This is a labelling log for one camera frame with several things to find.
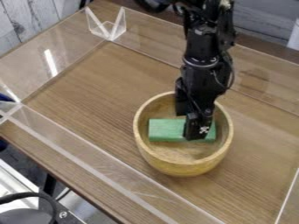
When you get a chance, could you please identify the green rectangular block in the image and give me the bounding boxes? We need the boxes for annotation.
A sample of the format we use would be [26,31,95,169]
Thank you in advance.
[147,116,219,144]

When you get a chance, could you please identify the brown wooden bowl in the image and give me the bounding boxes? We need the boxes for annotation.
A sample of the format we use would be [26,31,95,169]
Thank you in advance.
[134,91,234,177]

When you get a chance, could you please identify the black metal base plate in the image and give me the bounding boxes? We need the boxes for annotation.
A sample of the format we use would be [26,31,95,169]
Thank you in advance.
[0,198,89,224]

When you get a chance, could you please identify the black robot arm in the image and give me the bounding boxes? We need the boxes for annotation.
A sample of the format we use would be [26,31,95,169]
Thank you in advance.
[135,0,237,141]

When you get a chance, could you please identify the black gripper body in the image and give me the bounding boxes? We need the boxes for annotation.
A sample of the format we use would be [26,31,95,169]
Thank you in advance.
[178,56,234,116]

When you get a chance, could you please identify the clear acrylic corner bracket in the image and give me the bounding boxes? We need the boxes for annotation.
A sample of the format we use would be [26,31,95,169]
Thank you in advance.
[85,7,127,41]

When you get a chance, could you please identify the black table leg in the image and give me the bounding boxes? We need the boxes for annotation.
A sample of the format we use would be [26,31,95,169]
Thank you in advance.
[43,174,58,196]

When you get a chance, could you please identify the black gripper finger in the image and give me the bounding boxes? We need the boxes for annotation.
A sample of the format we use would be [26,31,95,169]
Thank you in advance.
[183,112,215,141]
[175,80,190,116]

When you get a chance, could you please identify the clear acrylic front barrier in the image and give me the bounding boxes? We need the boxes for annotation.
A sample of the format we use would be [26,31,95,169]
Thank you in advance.
[0,84,228,224]

